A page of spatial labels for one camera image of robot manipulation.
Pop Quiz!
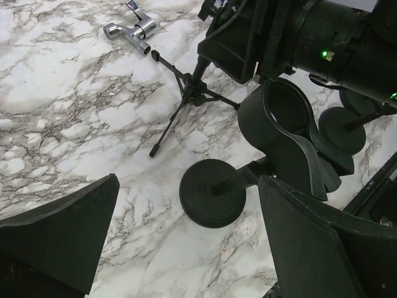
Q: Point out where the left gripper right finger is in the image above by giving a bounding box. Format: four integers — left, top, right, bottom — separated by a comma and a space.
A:
258, 176, 396, 297

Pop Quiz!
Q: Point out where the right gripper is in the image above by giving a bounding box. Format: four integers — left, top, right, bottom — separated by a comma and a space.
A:
197, 1, 313, 84

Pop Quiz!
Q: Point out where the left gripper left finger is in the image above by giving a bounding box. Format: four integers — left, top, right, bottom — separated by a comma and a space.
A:
1, 174, 120, 297

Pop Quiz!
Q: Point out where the black tripod shock-mount stand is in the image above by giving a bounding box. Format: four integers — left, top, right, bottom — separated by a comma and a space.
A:
148, 0, 243, 158

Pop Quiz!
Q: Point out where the black round-base mic stand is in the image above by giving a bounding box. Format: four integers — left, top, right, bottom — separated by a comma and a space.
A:
179, 78, 354, 228

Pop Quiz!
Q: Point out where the black stand of pink microphone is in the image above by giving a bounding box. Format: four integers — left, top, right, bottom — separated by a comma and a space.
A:
318, 105, 396, 155

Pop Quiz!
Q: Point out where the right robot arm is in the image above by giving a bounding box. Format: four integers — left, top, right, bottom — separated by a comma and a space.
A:
197, 1, 396, 106

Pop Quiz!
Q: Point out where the black stand of white microphone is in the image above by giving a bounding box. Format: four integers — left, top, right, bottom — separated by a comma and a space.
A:
339, 89, 376, 117

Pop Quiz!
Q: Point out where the chrome faucet tap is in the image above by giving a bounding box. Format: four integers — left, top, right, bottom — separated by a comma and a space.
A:
103, 1, 156, 55

